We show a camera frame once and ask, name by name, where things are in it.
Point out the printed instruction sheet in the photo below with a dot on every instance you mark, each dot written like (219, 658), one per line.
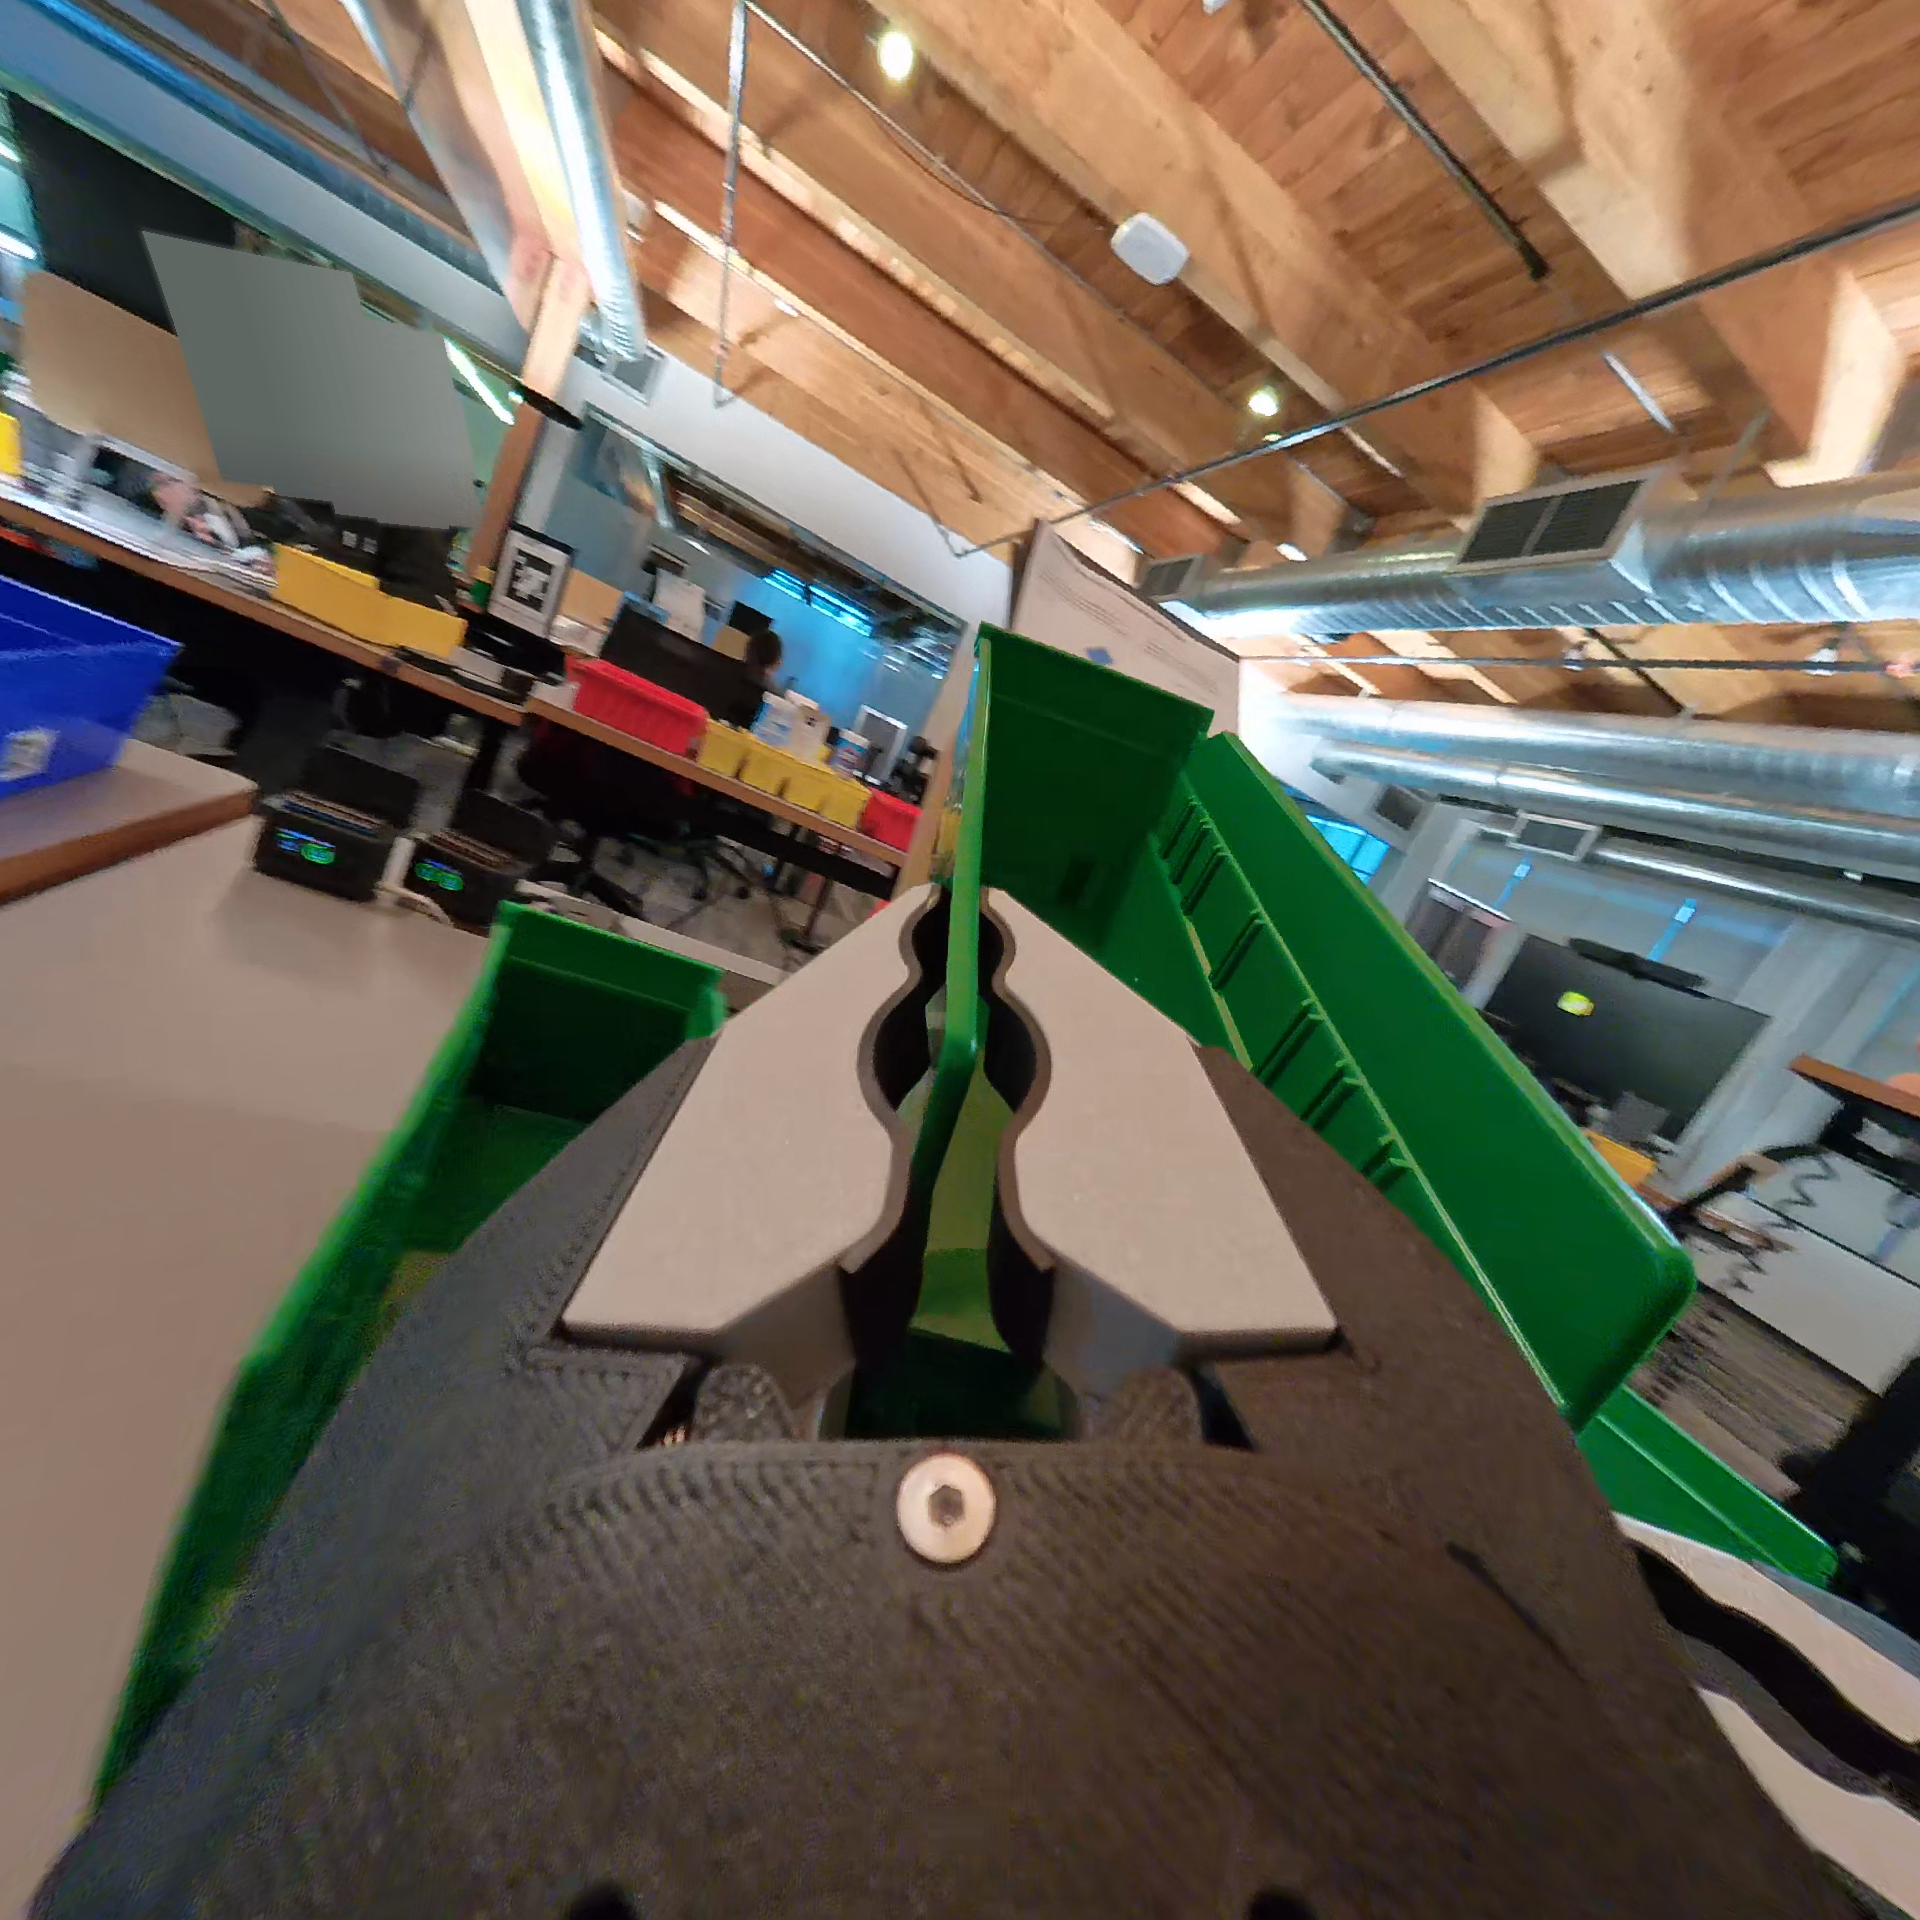
(1109, 616)

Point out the green plastic bin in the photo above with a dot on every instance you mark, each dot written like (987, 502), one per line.
(599, 990)
(1470, 1109)

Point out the blue plastic bin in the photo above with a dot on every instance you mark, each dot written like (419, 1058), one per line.
(77, 676)

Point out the black-white marker sign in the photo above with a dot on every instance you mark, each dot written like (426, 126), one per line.
(532, 582)

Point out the cardboard panel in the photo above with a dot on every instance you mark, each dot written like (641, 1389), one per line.
(90, 376)

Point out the long wooden workbench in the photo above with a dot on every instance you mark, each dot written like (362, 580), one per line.
(494, 703)

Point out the wood-edged grey table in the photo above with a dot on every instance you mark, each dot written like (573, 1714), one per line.
(90, 826)

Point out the large red bin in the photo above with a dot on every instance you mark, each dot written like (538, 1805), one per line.
(630, 704)

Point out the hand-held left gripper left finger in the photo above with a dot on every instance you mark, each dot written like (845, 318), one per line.
(734, 1184)

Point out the silver spiral duct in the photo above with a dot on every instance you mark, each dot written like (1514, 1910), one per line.
(593, 181)
(1770, 562)
(1575, 764)

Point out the large black television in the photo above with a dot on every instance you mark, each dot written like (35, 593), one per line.
(1621, 1037)

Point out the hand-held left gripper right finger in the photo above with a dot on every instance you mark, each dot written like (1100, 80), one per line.
(1156, 1200)

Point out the black computer monitor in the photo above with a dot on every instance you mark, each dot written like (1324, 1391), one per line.
(661, 662)

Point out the white ceiling access point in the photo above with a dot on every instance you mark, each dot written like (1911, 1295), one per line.
(1150, 247)

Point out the large yellow bin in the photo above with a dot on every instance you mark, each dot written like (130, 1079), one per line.
(347, 593)

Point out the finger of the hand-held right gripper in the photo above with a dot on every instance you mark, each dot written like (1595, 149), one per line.
(1861, 1829)
(1770, 1612)

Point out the small red bin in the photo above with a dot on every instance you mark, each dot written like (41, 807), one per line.
(893, 821)

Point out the small yellow bin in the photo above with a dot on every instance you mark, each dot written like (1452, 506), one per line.
(724, 751)
(846, 800)
(807, 785)
(764, 769)

